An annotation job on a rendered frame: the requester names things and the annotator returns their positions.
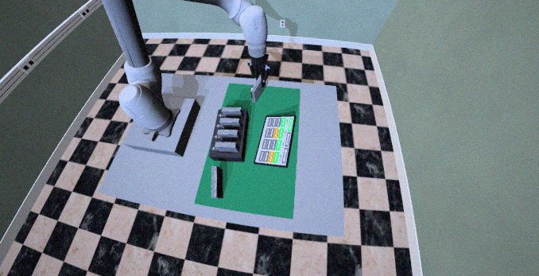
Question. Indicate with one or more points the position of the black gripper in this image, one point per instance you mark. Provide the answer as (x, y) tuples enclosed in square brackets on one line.
[(259, 63)]

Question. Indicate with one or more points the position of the grey hard drive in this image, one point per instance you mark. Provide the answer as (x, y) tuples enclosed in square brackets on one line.
[(229, 135), (228, 123), (227, 147), (257, 89), (232, 112)]

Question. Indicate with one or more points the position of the status display screen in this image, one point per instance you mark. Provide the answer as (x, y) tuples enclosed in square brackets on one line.
[(275, 142)]

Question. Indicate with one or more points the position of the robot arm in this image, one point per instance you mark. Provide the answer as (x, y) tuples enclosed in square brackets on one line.
[(144, 103)]

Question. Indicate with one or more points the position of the green flat mat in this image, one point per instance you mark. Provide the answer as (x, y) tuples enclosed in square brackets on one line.
[(248, 187)]

